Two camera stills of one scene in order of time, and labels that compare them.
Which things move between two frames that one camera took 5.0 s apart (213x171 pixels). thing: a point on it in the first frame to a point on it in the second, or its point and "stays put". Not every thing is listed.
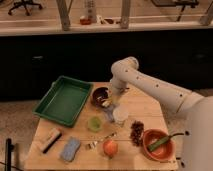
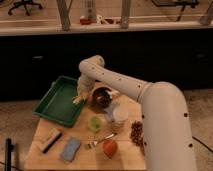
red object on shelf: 85,21 stays put
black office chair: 26,4 stays put
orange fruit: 110,147 stays put
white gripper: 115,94 to 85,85
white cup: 120,115 stays put
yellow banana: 107,103 to 79,99
